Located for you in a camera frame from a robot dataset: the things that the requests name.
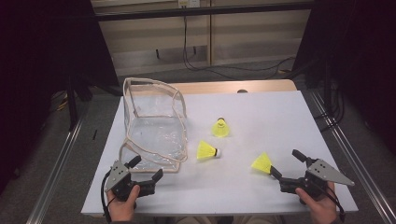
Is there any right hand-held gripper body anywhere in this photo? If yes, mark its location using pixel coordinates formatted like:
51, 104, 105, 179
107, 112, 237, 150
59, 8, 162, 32
278, 158, 356, 200

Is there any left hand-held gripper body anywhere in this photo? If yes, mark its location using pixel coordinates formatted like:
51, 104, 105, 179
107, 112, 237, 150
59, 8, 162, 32
104, 160, 157, 203

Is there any yellow shuttlecock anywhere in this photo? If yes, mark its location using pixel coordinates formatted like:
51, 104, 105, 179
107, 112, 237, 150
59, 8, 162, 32
210, 117, 232, 138
195, 139, 222, 161
250, 151, 274, 175

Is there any transparent bag with beige trim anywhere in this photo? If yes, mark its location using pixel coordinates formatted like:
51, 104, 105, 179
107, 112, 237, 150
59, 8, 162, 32
119, 77, 190, 174

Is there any person's left hand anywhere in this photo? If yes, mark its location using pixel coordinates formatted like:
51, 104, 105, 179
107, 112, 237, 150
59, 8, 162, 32
106, 184, 141, 222

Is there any person's right hand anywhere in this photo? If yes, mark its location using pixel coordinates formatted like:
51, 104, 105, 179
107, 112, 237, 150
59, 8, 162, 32
294, 181, 339, 224

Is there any white table board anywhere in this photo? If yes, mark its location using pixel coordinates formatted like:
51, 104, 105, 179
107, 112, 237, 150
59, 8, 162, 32
80, 90, 359, 217

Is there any black metal stand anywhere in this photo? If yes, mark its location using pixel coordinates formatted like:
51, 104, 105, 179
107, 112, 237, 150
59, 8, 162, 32
65, 73, 79, 131

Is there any wooden table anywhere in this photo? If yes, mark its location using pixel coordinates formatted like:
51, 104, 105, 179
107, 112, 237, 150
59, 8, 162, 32
130, 78, 298, 96

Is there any dark curtain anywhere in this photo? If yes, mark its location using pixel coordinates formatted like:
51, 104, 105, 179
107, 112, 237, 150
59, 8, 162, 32
0, 0, 120, 194
292, 0, 396, 157

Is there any beige cabinet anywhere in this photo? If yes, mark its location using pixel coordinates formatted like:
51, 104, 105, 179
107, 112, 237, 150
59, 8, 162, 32
92, 0, 312, 77

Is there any black horizontal bar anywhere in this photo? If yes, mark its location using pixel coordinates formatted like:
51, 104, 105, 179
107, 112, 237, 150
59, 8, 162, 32
94, 2, 315, 22

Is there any left hand-held gripper black cable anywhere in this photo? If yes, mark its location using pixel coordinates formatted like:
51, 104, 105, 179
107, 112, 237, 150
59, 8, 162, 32
100, 170, 114, 224

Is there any hand-held gripper black cable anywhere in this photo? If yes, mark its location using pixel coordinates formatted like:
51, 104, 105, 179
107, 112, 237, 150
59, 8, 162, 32
100, 170, 114, 224
323, 183, 347, 223

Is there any right hand-held gripper black cable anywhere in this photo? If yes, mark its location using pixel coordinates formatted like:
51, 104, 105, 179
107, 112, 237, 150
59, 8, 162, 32
323, 183, 347, 223

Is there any aluminium floor rail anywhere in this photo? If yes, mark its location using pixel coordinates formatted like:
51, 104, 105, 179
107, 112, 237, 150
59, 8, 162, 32
26, 108, 86, 224
309, 91, 396, 224

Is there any bundle of black floor cables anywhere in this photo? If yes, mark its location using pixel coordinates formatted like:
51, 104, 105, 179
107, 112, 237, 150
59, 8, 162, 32
313, 78, 347, 133

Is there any black power cable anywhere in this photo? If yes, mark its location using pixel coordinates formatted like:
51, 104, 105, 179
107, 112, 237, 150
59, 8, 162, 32
182, 6, 297, 80

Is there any white wall socket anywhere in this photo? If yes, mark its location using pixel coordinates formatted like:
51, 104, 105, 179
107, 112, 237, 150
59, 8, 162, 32
177, 0, 201, 8

